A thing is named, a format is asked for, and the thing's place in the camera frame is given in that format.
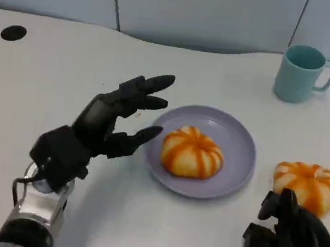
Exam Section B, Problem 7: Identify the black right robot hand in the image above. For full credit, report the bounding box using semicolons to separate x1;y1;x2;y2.
242;184;330;247

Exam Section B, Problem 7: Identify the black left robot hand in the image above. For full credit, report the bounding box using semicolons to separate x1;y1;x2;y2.
68;66;177;165

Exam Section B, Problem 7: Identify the orange white toy bread roll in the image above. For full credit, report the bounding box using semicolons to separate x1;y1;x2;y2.
159;123;228;181
270;159;330;219

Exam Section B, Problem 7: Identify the lilac plate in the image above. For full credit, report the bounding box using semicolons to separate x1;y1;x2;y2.
140;100;261;205

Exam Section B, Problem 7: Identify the black table grommet hole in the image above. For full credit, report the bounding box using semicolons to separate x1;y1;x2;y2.
0;24;27;42

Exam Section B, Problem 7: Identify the pale green mug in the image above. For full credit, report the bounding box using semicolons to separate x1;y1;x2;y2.
271;42;330;107

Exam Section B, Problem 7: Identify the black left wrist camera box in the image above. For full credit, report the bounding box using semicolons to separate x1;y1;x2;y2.
26;122;94;196

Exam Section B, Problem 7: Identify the black looping arm cable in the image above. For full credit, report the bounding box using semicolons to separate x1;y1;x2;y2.
10;173;47;209

